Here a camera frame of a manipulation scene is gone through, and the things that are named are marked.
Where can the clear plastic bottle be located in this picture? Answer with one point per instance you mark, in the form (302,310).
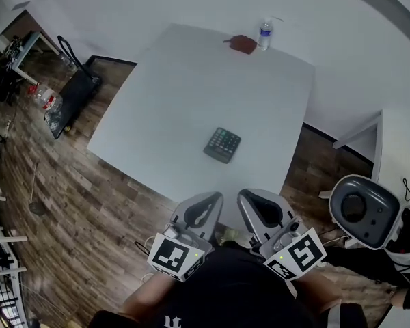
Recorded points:
(68,61)

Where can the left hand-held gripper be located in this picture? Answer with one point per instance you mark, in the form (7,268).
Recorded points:
(171,255)

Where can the large jug with red cap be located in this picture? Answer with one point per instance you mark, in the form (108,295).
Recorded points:
(48,97)

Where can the clear water bottle blue label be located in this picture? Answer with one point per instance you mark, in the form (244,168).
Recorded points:
(266,34)

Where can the person's right forearm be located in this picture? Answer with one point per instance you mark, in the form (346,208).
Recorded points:
(319,292)

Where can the person's left forearm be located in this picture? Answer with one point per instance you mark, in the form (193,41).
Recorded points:
(147,296)

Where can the dustpan with stick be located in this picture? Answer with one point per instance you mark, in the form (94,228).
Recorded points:
(37,209)

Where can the white wooden rack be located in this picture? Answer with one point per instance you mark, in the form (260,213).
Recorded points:
(0,251)

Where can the white side desk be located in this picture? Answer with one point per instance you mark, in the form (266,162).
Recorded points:
(399,132)

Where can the person's black shirt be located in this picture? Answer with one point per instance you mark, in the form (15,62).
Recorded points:
(239,285)

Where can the black platform trolley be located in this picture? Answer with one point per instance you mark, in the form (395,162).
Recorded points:
(75,94)

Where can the white table with grey top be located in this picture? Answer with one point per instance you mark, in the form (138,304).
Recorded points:
(29,46)

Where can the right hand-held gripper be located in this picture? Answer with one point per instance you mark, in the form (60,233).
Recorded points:
(304,251)

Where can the brown leather pouch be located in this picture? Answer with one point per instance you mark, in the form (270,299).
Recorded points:
(242,43)

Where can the black bag with white stripes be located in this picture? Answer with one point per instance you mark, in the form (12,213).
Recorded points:
(408,238)

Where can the yellow-green shoe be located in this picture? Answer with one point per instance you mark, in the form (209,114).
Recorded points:
(229,235)

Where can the black calculator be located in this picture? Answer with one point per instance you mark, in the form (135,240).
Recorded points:
(222,145)

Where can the dark clutter pile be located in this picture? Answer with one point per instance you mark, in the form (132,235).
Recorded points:
(1,74)

